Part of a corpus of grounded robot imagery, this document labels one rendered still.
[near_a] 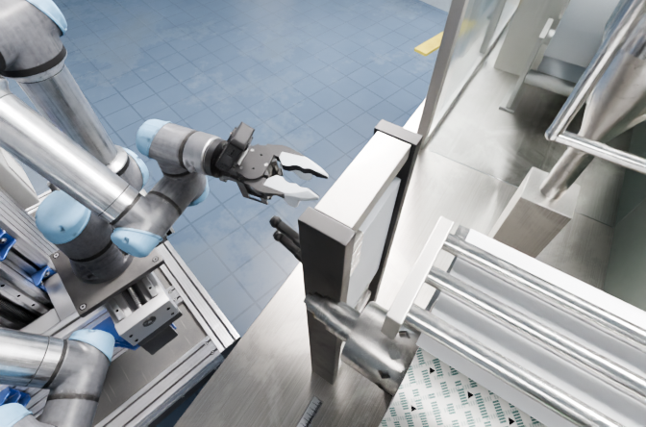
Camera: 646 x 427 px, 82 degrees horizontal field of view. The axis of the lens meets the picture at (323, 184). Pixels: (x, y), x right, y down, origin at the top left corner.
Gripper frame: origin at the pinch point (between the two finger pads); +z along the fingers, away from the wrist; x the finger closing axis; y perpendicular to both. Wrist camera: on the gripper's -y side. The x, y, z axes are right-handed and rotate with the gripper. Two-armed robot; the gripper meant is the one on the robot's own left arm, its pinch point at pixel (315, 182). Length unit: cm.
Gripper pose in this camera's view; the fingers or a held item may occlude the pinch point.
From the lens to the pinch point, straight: 61.5
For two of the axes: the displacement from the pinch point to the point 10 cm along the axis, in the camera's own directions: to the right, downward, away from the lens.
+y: 0.5, 5.3, 8.5
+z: 9.3, 2.9, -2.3
